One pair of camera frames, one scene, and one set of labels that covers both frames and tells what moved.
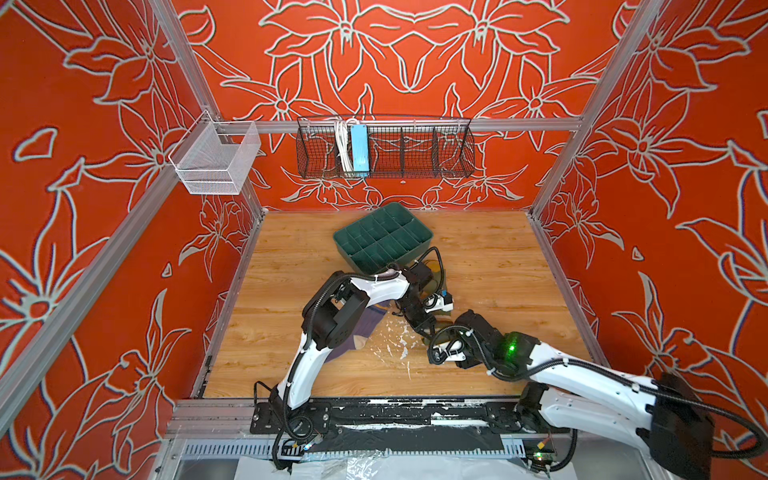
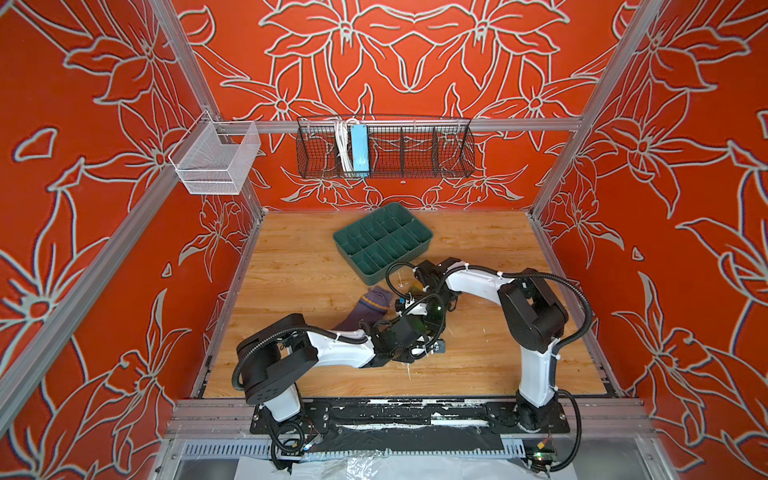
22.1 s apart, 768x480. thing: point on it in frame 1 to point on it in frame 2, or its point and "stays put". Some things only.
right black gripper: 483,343 to 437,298
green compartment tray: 382,238 stays put
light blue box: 360,148 stays put
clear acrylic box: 211,157 stays put
